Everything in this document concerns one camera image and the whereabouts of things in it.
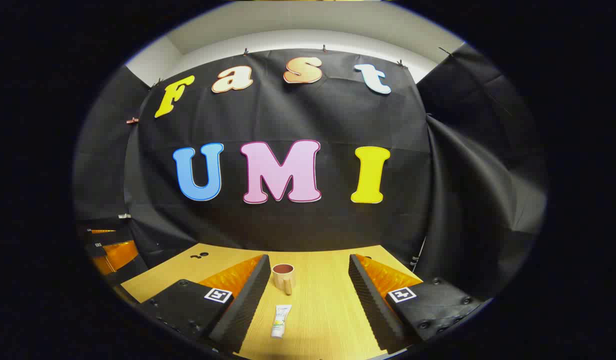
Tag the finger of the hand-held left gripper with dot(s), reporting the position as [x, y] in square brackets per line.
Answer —
[102, 231]
[119, 257]

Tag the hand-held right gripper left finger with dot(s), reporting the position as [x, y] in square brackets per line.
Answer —
[245, 300]

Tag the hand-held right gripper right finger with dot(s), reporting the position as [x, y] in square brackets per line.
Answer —
[370, 300]

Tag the white toothpaste tube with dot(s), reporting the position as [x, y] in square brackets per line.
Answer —
[281, 320]

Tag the beige cup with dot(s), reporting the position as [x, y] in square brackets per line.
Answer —
[282, 281]

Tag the wooden desktop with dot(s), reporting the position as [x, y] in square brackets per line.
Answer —
[318, 320]

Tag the black backdrop cloth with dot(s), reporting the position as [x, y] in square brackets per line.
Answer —
[298, 117]

